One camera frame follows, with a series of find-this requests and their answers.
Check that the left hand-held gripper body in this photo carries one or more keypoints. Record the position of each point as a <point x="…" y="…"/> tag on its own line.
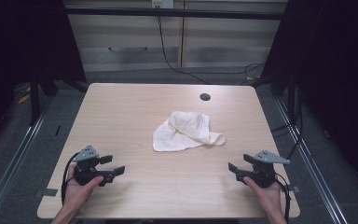
<point x="87" y="169"/>

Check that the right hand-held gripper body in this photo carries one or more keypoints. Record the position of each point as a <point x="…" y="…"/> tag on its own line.
<point x="262" y="174"/>

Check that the white cloth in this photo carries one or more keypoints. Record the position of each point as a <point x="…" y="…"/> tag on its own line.
<point x="180" y="137"/>

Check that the person's right hand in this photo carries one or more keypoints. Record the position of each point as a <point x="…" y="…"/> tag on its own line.
<point x="268" y="196"/>

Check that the person's left hand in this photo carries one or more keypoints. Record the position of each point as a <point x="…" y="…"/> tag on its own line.
<point x="76" y="193"/>

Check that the grey tape strip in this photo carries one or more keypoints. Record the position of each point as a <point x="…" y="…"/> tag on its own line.
<point x="296" y="189"/>
<point x="49" y="192"/>

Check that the black stand leg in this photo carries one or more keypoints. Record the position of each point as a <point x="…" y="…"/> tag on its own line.
<point x="34" y="102"/>

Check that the yellow floor object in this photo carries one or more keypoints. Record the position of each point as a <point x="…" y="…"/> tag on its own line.
<point x="23" y="99"/>

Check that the black curtain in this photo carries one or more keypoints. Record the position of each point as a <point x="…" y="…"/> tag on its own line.
<point x="21" y="46"/>
<point x="338" y="77"/>

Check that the black horizontal metal bar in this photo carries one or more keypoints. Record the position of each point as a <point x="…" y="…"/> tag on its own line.
<point x="174" y="13"/>

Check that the metal floor rail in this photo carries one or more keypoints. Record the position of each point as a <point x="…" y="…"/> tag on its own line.
<point x="313" y="168"/>
<point x="15" y="158"/>

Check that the white wall socket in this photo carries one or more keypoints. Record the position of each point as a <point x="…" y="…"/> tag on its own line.
<point x="162" y="3"/>

